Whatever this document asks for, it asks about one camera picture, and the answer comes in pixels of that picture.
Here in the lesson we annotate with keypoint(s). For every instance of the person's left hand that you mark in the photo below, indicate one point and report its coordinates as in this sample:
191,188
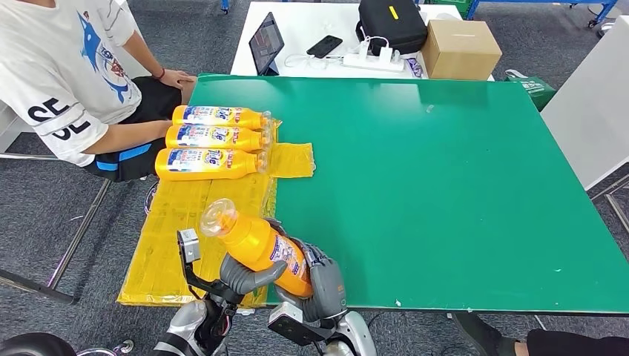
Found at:
178,78

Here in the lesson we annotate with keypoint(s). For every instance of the brown cardboard box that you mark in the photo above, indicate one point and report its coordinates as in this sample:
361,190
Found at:
460,49

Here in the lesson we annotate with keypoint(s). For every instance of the purple snack wrapper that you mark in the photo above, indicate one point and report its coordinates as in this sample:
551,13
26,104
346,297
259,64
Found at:
415,68

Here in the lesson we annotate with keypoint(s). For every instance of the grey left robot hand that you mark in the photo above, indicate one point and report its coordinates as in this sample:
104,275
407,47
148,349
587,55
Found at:
245,280

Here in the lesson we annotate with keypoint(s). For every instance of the grey metal table frame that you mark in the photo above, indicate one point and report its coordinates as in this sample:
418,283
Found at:
616,214

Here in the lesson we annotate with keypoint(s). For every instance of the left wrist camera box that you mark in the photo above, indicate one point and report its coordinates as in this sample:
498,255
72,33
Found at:
189,245

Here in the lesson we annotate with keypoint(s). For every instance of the white side table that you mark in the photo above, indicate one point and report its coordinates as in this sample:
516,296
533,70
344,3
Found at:
593,108

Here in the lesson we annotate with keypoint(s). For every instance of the black carrying case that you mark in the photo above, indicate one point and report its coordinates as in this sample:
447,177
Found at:
391,29

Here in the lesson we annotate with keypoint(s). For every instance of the black round object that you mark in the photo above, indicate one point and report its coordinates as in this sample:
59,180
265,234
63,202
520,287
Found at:
34,347

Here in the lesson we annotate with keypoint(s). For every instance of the silver caster wheel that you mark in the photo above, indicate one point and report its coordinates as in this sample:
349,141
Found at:
123,347

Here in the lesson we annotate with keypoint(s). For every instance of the white power strip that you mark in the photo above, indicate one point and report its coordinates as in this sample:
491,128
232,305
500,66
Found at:
372,65

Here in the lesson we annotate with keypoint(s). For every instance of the orange detergent bottle clear cap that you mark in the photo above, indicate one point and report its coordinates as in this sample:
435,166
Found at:
206,164
255,245
216,137
221,118

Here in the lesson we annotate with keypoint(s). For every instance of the long white table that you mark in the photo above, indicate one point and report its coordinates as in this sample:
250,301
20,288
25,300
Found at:
304,24

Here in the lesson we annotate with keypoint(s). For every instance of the black tablet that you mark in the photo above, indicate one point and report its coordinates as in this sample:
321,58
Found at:
266,44

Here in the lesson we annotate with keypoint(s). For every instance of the white cabinet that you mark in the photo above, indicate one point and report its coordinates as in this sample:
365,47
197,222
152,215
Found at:
12,125

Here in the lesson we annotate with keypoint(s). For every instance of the metal chair frame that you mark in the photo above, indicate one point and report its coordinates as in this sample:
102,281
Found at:
75,241

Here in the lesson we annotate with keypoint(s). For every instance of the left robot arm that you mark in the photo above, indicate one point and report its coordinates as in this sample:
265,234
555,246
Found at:
196,329

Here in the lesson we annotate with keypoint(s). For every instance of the green shopping bag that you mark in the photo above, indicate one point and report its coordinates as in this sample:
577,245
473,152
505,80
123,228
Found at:
531,91

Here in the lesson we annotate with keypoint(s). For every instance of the green plastic crate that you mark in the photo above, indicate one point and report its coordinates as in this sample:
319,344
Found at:
445,2

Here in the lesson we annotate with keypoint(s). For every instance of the black smartphone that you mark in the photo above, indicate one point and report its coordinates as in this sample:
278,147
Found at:
324,46

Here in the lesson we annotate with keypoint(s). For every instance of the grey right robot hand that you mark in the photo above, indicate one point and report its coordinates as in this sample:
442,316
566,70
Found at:
327,290

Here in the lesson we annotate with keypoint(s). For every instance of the yellow taped cardboard sheet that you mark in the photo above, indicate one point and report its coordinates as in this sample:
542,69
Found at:
167,245

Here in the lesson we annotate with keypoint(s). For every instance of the white charger plug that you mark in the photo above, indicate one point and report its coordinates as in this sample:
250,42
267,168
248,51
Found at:
386,55
364,50

